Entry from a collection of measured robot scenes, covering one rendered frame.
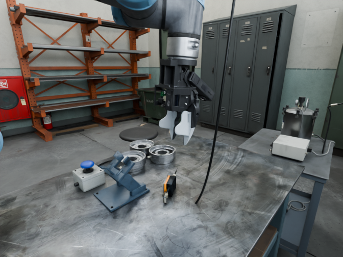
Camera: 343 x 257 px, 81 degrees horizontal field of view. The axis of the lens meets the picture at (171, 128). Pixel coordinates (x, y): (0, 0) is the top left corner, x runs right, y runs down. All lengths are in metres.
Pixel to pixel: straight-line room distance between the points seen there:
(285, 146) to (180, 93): 0.86
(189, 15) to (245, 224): 0.48
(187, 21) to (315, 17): 3.35
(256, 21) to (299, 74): 1.04
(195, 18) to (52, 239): 0.56
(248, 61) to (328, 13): 1.13
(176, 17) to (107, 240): 0.49
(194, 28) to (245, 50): 2.99
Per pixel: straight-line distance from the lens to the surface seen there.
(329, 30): 3.69
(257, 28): 3.42
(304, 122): 1.41
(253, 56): 3.39
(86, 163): 0.67
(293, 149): 1.22
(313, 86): 3.67
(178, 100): 0.46
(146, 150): 0.82
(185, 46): 0.46
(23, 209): 0.68
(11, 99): 4.15
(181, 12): 0.47
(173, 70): 0.48
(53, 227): 0.59
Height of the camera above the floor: 1.16
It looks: 17 degrees down
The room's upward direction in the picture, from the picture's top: straight up
